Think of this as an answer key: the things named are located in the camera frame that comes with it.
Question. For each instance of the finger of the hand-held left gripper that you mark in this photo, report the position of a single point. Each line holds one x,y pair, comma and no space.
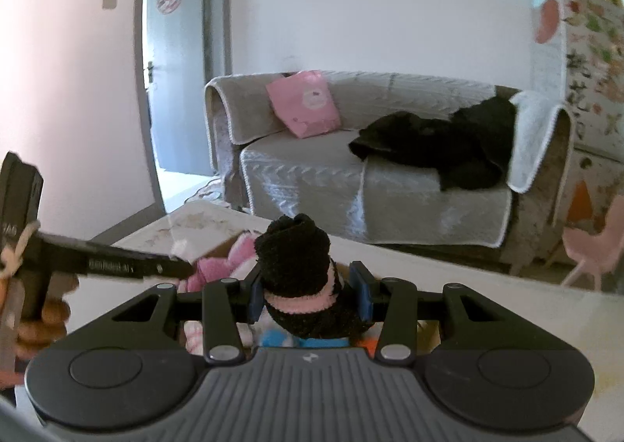
122,262

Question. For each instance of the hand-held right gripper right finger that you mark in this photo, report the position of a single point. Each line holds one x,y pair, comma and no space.
363,293

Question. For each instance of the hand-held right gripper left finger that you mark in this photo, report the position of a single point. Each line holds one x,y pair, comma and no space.
256,298

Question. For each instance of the light blue sock roll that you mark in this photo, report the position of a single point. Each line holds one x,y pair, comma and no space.
278,339

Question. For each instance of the black sock pink band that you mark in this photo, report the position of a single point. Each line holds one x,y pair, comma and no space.
292,252

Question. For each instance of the brown cardboard box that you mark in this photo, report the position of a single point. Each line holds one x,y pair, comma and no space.
429,335

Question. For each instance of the white desktop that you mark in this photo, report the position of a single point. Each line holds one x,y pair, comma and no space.
487,286

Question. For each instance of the person's left hand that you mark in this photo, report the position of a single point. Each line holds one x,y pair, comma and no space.
51,320

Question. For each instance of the grey covered sofa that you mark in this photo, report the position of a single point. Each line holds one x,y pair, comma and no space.
302,178

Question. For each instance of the dark clothing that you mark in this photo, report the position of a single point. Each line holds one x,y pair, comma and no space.
438,144

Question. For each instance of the grey door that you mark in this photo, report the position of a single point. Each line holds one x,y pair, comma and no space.
180,81

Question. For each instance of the pink cushion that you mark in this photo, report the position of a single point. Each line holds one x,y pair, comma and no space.
304,103

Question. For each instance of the pink plastic chair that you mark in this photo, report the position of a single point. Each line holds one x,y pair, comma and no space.
599,247

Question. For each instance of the pink orange hanging fan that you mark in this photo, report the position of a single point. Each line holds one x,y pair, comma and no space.
546,22

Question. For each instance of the floral covered refrigerator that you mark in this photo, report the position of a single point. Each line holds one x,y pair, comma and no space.
597,56

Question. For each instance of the wall switch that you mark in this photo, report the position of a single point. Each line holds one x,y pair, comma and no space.
109,0

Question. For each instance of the grey door frame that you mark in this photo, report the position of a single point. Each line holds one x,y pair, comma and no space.
224,32

